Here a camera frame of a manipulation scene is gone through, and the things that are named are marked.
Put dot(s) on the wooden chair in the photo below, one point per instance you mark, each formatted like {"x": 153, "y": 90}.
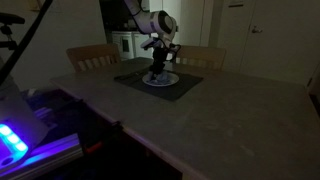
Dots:
{"x": 94, "y": 56}
{"x": 204, "y": 57}

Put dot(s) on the white door with handle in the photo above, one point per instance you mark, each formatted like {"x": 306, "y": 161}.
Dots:
{"x": 283, "y": 42}

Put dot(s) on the white kitchen cabinet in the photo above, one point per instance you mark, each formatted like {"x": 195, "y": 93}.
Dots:
{"x": 129, "y": 42}

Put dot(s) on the dark woven placemat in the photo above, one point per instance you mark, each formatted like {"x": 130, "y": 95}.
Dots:
{"x": 171, "y": 88}

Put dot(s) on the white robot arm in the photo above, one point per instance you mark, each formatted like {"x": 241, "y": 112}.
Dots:
{"x": 161, "y": 28}

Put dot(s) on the white round plate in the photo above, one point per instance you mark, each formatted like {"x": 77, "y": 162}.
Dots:
{"x": 172, "y": 77}

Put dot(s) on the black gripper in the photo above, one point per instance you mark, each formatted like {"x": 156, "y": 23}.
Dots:
{"x": 159, "y": 56}

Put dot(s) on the blue towel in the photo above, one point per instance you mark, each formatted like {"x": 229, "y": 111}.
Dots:
{"x": 158, "y": 78}

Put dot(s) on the glowing blue light device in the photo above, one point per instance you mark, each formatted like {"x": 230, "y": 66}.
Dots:
{"x": 12, "y": 147}

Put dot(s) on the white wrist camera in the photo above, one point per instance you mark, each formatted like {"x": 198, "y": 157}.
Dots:
{"x": 151, "y": 42}

